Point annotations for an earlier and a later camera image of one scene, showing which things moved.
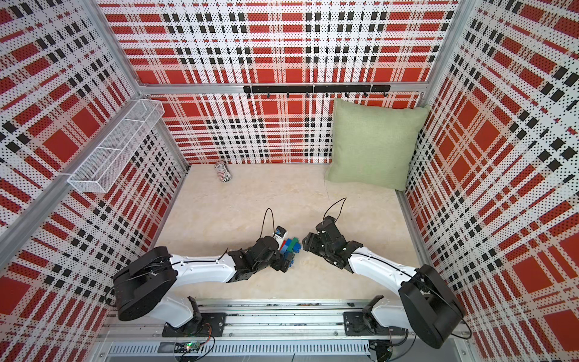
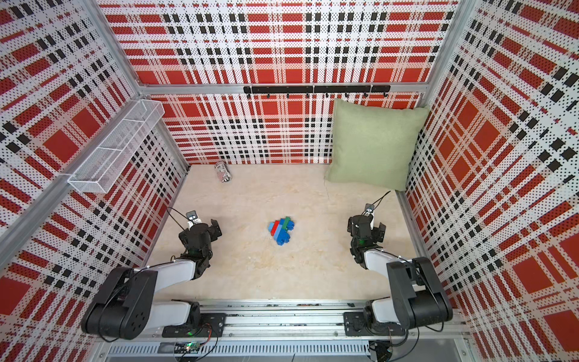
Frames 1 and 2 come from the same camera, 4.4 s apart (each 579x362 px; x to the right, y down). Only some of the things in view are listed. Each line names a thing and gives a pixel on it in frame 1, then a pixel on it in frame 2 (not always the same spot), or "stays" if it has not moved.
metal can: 222,171 stays
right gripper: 311,243 → 381,232
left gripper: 279,265 → 214,229
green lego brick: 294,240 → 286,220
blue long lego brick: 285,247 → 283,237
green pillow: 372,146 stays
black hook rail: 363,89 stays
